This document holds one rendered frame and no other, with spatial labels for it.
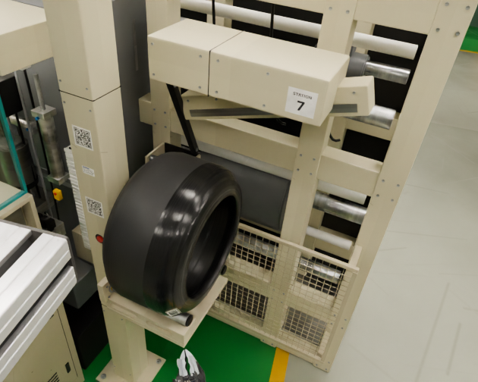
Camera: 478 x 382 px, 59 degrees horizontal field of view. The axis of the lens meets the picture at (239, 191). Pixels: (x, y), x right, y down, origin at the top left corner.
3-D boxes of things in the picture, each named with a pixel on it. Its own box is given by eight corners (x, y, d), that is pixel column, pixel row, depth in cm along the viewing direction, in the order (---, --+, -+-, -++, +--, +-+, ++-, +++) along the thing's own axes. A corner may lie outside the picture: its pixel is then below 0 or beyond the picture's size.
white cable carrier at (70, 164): (83, 247, 172) (63, 148, 142) (92, 239, 175) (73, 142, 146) (92, 251, 170) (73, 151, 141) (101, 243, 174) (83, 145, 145)
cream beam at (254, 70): (147, 79, 143) (145, 35, 133) (186, 57, 161) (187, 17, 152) (319, 129, 124) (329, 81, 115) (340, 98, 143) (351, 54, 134)
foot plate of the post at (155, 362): (95, 379, 225) (95, 377, 223) (127, 339, 244) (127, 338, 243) (136, 402, 217) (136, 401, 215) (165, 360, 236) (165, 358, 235)
